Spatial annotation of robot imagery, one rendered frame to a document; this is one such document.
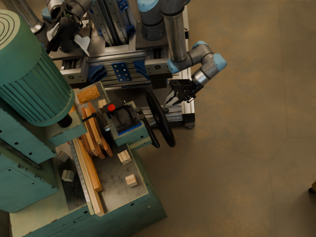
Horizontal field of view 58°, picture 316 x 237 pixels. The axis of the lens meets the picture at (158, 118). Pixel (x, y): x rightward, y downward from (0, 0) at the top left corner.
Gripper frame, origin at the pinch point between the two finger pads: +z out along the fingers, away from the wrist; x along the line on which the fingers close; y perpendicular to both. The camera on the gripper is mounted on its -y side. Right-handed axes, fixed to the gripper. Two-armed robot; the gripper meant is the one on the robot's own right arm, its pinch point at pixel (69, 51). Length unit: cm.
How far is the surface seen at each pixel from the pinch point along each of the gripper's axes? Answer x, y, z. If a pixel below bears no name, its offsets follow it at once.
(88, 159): 19.5, -28.0, 23.0
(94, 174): 19.8, -27.7, 30.0
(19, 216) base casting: 10, -67, 26
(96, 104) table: 27.9, -22.0, -3.5
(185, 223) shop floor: 111, -61, 41
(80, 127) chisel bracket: 11.9, -19.1, 15.7
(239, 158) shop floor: 141, -17, 18
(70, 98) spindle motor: -0.1, -6.2, 16.6
